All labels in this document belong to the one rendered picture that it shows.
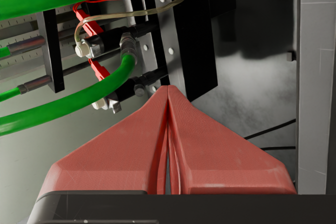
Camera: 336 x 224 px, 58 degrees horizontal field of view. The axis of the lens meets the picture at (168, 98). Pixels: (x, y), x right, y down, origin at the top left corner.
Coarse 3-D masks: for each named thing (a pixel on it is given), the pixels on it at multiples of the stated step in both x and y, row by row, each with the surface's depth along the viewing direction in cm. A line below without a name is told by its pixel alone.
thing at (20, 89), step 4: (20, 84) 55; (12, 88) 55; (16, 88) 55; (20, 88) 55; (24, 88) 55; (4, 92) 54; (8, 92) 54; (12, 92) 54; (16, 92) 55; (20, 92) 55; (24, 92) 56; (0, 96) 53; (4, 96) 53; (8, 96) 54; (12, 96) 55; (0, 100) 53
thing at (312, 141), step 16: (304, 0) 33; (320, 0) 31; (304, 16) 33; (320, 16) 32; (304, 32) 34; (320, 32) 33; (304, 48) 35; (320, 48) 33; (304, 64) 35; (320, 64) 34; (304, 80) 36; (320, 80) 35; (304, 96) 37; (320, 96) 36; (304, 112) 38; (320, 112) 36; (304, 128) 39; (320, 128) 37; (304, 144) 40; (320, 144) 38; (304, 160) 41; (320, 160) 39; (304, 176) 42; (320, 176) 40; (304, 192) 43; (320, 192) 41
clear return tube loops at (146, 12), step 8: (176, 0) 35; (152, 8) 35; (160, 8) 34; (168, 8) 35; (88, 16) 38; (96, 16) 37; (104, 16) 37; (112, 16) 36; (120, 16) 36; (128, 16) 36; (80, 24) 39
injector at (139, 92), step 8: (152, 72) 49; (160, 72) 50; (128, 80) 46; (136, 80) 47; (144, 80) 48; (152, 80) 49; (120, 88) 45; (128, 88) 46; (136, 88) 45; (144, 88) 46; (112, 96) 44; (120, 96) 45; (128, 96) 46
